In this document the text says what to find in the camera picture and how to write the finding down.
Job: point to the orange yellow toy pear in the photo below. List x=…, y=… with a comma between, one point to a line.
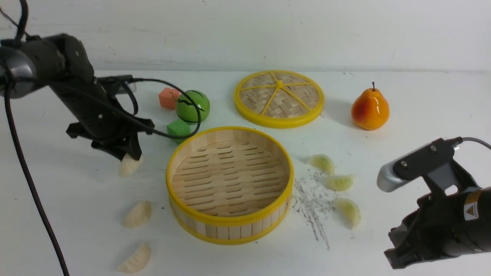
x=370, y=111

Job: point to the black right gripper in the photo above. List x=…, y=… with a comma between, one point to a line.
x=447, y=224

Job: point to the white dumpling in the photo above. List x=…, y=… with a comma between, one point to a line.
x=137, y=261
x=129, y=165
x=138, y=215

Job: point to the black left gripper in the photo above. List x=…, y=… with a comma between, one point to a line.
x=110, y=133

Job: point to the woven steamer lid yellow rim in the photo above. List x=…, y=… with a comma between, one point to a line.
x=278, y=99

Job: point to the bamboo steamer tray yellow rim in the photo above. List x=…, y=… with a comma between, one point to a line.
x=230, y=185

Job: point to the green foam cube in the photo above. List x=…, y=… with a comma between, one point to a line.
x=178, y=127

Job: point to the green dumpling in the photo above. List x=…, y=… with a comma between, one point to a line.
x=349, y=210
x=340, y=183
x=323, y=163

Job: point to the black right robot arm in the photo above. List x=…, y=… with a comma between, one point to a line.
x=451, y=221

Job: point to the orange foam cube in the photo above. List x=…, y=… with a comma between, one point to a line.
x=168, y=98

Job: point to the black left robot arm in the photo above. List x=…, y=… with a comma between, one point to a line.
x=61, y=63

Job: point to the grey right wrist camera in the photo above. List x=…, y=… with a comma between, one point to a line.
x=432, y=161

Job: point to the green toy watermelon ball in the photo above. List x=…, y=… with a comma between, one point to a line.
x=185, y=107

